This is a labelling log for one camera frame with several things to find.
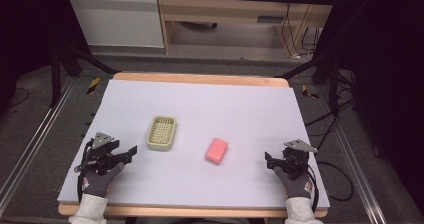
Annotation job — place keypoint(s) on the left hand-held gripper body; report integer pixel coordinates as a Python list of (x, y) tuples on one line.
[(101, 157)]

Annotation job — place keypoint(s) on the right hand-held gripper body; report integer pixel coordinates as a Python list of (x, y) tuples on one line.
[(296, 159)]

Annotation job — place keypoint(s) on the beige slotted soap dish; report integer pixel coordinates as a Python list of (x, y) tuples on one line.
[(161, 133)]

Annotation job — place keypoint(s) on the pink soap bar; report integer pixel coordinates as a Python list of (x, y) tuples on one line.
[(216, 150)]

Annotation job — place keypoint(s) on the person's left hand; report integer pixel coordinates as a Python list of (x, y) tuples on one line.
[(98, 182)]

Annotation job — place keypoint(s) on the person's right hand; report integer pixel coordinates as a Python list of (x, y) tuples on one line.
[(296, 185)]

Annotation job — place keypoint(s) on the yellow black floor tape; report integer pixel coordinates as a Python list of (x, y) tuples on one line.
[(93, 85), (308, 92)]

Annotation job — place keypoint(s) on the white foam table mat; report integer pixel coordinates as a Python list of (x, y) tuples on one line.
[(206, 117)]

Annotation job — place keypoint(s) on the black metal stand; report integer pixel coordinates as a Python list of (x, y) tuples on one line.
[(56, 74), (333, 80)]

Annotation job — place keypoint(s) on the wooden table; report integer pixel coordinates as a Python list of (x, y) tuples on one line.
[(200, 79)]

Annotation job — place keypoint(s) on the white cabinet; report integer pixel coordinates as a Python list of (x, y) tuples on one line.
[(116, 20)]

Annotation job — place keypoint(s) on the black curtain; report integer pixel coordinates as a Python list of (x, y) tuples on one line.
[(386, 67), (26, 27)]

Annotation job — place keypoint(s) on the wooden desk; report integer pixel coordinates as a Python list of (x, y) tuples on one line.
[(233, 12)]

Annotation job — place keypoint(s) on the metal floor rail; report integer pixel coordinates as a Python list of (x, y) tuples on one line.
[(353, 170), (33, 140)]

